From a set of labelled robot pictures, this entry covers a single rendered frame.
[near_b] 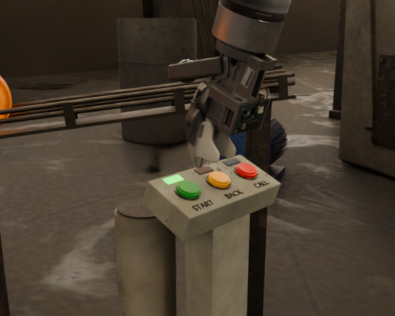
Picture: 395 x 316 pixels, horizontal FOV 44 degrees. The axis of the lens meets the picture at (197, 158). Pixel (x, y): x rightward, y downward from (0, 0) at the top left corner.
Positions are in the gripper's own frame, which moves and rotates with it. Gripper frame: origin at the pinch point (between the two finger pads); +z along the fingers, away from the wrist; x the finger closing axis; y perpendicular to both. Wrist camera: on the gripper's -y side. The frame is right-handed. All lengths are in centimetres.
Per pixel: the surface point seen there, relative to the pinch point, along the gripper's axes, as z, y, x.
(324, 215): 82, -29, 137
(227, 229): 12.6, 5.9, 6.1
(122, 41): 76, -224, 160
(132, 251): 25.2, -7.4, -1.9
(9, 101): 14, -50, -7
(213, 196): 6.8, 2.9, 3.4
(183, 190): 5.7, 0.4, -1.7
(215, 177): 5.7, -0.1, 6.4
